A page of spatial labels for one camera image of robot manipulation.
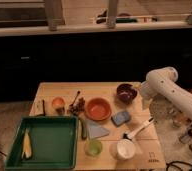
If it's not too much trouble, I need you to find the dark maroon bowl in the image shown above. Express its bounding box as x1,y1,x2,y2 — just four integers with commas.
116,83,137,104

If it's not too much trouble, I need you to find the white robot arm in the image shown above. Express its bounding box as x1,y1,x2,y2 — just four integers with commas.
139,67,192,120

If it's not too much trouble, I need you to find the green plastic tray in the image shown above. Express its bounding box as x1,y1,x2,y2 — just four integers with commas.
5,116,79,171

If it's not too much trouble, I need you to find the dark spoon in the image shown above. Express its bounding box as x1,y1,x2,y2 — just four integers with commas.
69,91,81,107

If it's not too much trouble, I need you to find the orange bowl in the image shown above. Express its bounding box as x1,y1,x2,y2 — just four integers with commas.
85,98,112,121

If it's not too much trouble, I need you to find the brown dried bunch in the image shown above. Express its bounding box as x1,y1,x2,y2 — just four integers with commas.
70,98,85,115

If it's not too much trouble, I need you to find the blue sponge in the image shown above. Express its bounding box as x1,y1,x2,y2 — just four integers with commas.
111,110,131,126

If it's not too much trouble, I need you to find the orange topped cup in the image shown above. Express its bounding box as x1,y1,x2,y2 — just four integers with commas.
52,97,65,115

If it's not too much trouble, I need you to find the grey triangular cloth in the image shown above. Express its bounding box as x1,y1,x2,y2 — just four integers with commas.
86,119,110,139

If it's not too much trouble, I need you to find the green cucumber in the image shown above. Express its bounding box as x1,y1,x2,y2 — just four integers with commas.
80,119,87,140

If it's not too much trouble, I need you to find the black stick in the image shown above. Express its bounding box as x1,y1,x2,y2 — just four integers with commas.
42,99,46,116

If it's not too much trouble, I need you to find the green cup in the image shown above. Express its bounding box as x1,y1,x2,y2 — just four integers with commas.
84,139,103,157

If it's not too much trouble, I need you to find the white cup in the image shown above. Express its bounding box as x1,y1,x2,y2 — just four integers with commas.
109,139,136,160

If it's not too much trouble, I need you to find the yellow corn cob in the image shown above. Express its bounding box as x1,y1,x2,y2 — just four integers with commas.
21,130,32,159

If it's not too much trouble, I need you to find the spice bottle group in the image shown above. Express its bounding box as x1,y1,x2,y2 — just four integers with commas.
172,112,192,144

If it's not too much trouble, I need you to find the white handled spatula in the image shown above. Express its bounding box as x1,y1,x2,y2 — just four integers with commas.
123,117,154,140

